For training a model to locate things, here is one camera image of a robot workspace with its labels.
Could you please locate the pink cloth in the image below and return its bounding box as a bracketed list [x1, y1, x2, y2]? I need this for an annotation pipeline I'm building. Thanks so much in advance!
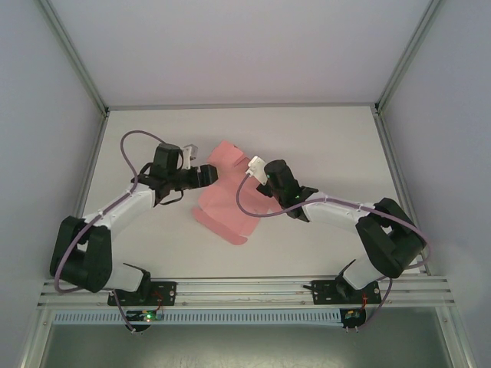
[191, 140, 278, 246]

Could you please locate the circuit board with green light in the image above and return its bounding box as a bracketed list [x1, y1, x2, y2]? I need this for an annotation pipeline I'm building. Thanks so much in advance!
[128, 310, 165, 323]

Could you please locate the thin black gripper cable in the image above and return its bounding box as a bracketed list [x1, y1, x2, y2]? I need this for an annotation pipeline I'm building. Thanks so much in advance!
[153, 188, 186, 207]

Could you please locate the aluminium table side rail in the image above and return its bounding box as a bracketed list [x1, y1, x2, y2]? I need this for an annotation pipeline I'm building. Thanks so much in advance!
[21, 110, 111, 368]
[372, 109, 473, 368]

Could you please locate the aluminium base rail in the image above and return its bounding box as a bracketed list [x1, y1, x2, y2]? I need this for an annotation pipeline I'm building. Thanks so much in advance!
[36, 281, 457, 308]

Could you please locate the white slotted cable duct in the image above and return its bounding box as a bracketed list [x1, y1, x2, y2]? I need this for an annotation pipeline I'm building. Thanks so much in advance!
[51, 309, 342, 326]

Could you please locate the aluminium frame post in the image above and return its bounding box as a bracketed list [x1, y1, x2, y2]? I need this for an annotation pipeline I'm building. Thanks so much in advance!
[374, 0, 452, 116]
[40, 0, 111, 116]

